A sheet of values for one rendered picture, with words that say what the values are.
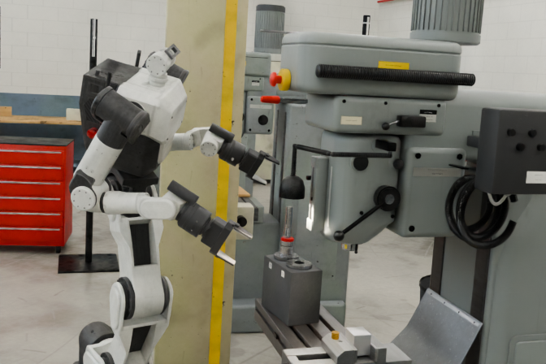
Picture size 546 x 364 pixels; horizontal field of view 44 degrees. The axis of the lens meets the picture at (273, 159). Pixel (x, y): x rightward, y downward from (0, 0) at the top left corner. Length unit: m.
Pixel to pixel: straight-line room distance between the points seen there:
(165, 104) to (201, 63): 1.44
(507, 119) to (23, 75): 9.53
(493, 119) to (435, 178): 0.29
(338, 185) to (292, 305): 0.59
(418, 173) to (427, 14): 0.45
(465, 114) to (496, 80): 6.81
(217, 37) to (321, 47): 1.85
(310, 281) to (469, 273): 0.53
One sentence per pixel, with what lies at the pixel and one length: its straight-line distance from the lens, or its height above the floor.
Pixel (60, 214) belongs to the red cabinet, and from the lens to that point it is 6.37.
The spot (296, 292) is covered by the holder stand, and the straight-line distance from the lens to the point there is 2.30.
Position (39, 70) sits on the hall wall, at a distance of 10.78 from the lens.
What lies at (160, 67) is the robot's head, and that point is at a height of 1.77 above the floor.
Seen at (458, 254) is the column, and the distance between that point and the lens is 2.18.
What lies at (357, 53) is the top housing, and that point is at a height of 1.84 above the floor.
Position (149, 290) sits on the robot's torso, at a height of 1.04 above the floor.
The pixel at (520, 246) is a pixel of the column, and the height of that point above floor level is 1.33.
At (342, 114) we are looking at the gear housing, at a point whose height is 1.68.
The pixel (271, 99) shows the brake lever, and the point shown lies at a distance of 1.94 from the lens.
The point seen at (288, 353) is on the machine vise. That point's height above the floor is 1.01.
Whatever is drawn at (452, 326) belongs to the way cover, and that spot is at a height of 1.04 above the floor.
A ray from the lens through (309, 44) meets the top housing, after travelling 1.76.
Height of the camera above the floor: 1.79
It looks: 8 degrees down
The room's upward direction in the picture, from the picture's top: 3 degrees clockwise
